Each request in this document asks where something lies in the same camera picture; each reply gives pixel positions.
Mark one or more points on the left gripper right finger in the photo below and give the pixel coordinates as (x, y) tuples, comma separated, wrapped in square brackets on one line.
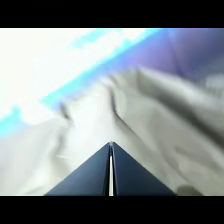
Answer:
[(136, 176)]

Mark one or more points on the beige pants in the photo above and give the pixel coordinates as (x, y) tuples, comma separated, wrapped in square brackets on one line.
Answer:
[(160, 133)]

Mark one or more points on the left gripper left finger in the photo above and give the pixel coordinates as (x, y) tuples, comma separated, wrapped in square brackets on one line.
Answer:
[(88, 176)]

